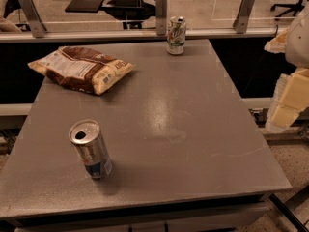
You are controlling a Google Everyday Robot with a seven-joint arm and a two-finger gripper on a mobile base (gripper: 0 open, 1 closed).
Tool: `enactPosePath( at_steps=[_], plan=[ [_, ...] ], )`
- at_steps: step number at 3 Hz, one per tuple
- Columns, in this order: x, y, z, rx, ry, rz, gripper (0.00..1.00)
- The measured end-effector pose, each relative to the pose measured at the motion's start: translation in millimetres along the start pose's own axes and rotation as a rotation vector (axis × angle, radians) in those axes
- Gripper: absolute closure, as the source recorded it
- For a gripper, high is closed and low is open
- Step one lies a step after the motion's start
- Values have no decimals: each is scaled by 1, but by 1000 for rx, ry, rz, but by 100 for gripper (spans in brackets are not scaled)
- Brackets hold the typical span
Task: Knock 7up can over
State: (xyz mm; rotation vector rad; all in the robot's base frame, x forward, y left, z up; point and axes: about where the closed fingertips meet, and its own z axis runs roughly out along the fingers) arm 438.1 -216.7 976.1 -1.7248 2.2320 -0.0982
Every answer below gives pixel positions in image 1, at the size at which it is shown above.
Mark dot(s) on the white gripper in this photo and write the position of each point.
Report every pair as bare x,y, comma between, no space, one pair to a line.
298,43

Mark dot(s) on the white green 7up can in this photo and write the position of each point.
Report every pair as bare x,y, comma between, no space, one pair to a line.
176,35

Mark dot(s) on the silver blue energy drink can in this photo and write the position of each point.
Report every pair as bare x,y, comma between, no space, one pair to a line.
86,137

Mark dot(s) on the dark background table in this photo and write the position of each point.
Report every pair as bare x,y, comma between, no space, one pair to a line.
129,12

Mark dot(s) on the brown white chip bag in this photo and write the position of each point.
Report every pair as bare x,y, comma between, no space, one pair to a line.
82,69

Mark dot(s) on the middle metal railing bracket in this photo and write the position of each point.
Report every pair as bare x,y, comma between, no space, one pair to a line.
161,17

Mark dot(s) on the horizontal metal rail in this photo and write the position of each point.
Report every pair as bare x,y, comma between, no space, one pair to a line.
134,35

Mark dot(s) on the left metal railing bracket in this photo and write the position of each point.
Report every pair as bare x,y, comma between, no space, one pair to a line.
37,28

